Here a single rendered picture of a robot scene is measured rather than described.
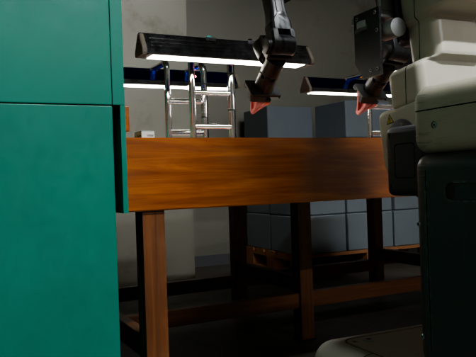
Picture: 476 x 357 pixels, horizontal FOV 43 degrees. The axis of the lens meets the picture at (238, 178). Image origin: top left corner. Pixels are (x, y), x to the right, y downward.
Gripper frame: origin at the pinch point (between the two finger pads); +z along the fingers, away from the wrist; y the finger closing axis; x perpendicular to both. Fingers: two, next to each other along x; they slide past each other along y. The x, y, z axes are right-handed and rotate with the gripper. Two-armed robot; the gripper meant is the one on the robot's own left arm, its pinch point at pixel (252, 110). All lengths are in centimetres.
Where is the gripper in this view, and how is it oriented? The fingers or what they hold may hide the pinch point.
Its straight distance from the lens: 187.0
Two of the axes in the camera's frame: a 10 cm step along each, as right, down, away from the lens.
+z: -3.2, 6.6, 6.8
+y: -8.9, 0.4, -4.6
